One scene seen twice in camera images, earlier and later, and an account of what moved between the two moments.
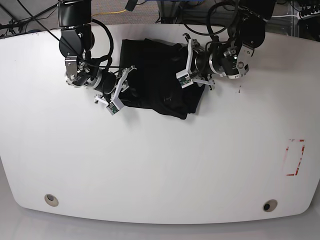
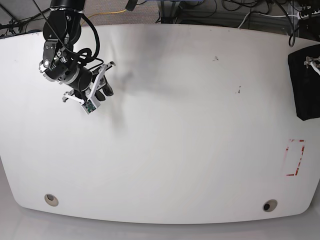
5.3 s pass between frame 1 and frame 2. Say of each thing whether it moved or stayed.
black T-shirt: moved
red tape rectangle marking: stayed
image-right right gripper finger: moved
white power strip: stayed
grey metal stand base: stayed
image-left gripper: moved
